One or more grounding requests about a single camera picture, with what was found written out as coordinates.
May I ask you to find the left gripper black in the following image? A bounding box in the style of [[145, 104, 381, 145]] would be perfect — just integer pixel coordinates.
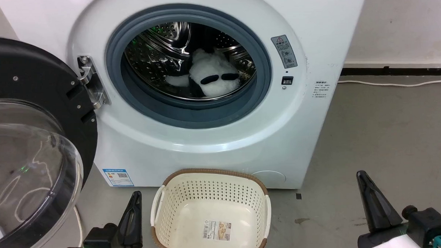
[[58, 190, 157, 248]]

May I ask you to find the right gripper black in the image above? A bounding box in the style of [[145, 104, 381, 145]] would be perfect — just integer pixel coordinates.
[[355, 168, 441, 248]]

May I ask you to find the cream plastic laundry basket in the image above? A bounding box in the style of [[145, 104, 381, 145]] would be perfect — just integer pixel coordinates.
[[149, 166, 273, 248]]

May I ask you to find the basket product label sticker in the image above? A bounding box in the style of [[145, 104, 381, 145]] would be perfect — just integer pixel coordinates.
[[202, 218, 233, 242]]

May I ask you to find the white front-load washing machine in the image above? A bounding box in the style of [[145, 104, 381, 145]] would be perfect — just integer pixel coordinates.
[[0, 0, 376, 200]]

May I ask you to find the white black panda plush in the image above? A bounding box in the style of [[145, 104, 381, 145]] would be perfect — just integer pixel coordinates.
[[165, 47, 242, 99]]

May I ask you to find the blue energy label sticker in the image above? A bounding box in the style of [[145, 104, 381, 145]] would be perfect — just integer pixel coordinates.
[[102, 167, 134, 188]]

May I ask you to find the round white filter cover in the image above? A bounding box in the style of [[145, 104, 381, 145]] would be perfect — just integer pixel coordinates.
[[250, 169, 287, 189]]

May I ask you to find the grey rubber door gasket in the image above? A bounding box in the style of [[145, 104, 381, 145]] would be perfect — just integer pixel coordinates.
[[104, 0, 274, 132]]

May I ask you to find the small printed text label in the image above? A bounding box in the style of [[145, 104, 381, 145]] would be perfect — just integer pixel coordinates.
[[312, 80, 334, 99]]

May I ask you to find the metal door hinge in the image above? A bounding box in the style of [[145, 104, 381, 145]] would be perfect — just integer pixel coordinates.
[[77, 55, 111, 110]]

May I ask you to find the steel perforated washer drum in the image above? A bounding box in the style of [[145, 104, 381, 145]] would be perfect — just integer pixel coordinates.
[[124, 19, 258, 104]]

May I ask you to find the grey warning sticker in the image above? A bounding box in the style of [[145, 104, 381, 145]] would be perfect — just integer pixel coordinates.
[[271, 34, 298, 69]]

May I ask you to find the black round washer door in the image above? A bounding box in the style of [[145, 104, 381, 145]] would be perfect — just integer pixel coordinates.
[[0, 32, 102, 248]]

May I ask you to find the thin white floor cable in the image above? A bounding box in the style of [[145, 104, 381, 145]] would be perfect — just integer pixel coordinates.
[[74, 206, 84, 247]]

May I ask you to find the white power cable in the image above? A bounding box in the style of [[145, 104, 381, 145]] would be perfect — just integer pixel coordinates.
[[337, 77, 441, 90]]

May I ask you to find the black wall baseboard strip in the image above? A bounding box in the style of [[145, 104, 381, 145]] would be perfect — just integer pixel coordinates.
[[340, 63, 441, 80]]

